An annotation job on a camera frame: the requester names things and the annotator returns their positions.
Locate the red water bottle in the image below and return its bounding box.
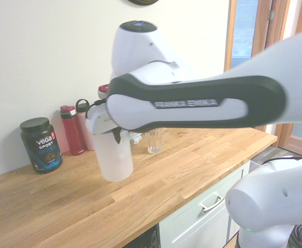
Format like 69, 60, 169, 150
59, 104, 86, 157

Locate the black Vega protein tub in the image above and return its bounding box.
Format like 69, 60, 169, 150
20, 117, 64, 175

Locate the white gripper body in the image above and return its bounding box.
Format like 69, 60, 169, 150
85, 104, 120, 135

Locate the clear glass tumbler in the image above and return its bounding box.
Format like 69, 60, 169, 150
145, 127, 164, 155

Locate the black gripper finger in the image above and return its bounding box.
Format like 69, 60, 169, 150
111, 127, 124, 144

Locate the pink bottle with black lid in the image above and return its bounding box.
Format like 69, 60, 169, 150
75, 99, 96, 151

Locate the black round wall clock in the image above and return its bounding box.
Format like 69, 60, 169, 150
127, 0, 160, 6

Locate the metal drawer handle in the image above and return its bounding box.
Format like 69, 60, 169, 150
199, 194, 225, 212

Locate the clear pitcher with blue lid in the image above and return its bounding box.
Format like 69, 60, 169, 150
88, 128, 134, 182

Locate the dark dishwasher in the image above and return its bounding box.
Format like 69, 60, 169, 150
119, 223, 160, 248

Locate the glass container with teal lid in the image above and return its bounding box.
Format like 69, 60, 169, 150
128, 130, 143, 147

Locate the wooden door frame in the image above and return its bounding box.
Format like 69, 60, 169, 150
223, 0, 302, 157

